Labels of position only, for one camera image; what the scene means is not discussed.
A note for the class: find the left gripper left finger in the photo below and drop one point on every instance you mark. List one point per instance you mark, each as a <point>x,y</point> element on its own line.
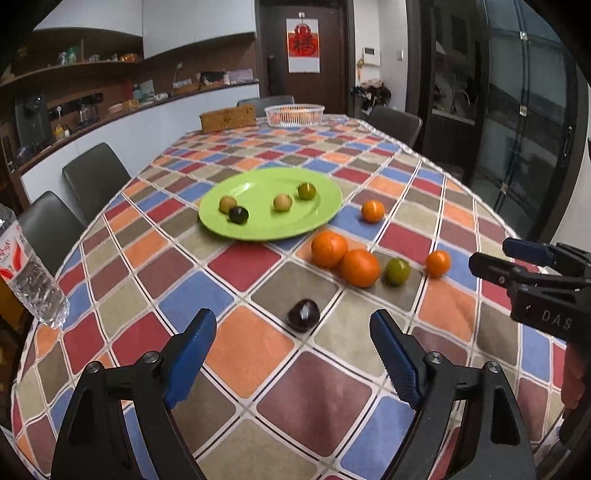
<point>93,442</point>

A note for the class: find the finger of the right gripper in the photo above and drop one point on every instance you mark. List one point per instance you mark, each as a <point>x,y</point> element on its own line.
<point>560,257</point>
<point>506,274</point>

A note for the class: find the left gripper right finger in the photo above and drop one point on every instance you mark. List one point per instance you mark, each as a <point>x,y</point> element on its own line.
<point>492,442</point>

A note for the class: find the small orange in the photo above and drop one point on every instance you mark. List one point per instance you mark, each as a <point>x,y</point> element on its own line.
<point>373,211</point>
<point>438,263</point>

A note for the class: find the green tomato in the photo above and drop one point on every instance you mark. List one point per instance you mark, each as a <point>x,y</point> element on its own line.
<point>306,191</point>
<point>397,271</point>

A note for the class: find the large orange front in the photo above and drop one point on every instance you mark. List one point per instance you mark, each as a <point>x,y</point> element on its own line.
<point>360,268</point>

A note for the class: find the large orange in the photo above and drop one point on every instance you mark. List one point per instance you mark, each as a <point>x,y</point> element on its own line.
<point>360,268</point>
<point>328,248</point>

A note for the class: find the dark purple plum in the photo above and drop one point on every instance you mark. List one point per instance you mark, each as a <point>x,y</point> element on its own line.
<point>304,316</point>

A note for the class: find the yellow-brown small fruit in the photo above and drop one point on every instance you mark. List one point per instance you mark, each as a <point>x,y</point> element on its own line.
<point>226,204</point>

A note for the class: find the right hand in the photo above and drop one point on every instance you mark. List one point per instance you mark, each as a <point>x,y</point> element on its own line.
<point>574,372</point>

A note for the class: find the plastic water bottle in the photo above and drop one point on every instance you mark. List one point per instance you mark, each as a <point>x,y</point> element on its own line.
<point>27,277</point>

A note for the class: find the dark chair right side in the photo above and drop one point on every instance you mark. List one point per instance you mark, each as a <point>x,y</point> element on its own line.
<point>398,124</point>

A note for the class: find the dark chair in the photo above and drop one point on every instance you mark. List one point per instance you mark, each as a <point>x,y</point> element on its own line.
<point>398,124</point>
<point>94,178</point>
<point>51,228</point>

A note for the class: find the colourful checkered tablecloth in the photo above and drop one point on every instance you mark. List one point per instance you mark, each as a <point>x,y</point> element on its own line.
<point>271,402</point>

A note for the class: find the dark chair near left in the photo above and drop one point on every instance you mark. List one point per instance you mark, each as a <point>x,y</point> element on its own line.
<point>51,228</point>

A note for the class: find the pale yellow fruit on plate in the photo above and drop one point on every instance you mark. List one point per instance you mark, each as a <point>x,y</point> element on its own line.
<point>282,203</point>

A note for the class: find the green plate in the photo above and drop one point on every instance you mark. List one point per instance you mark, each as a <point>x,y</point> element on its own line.
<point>255,191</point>

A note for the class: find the dark wooden door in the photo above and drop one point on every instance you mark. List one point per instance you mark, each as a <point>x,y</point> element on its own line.
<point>330,88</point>

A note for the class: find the oranges in basket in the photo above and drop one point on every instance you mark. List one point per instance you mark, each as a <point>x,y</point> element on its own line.
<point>295,117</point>

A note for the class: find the white plastic basket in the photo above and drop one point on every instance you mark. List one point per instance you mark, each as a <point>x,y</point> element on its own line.
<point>309,106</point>

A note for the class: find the dark green fruit on plate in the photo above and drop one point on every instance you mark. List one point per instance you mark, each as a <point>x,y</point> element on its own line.
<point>238,215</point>

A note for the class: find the dark chair table end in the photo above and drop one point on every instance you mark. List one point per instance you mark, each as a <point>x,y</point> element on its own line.
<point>260,104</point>

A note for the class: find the woven tissue box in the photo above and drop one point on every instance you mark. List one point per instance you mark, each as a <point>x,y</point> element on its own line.
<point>229,118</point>

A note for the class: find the red and white door poster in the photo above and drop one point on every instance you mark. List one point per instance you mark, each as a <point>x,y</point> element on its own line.
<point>303,46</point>

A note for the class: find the black coffee machine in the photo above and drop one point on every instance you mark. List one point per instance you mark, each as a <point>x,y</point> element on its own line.
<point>33,124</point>

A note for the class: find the glass kettle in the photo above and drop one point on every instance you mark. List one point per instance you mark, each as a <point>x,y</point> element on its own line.
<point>87,115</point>

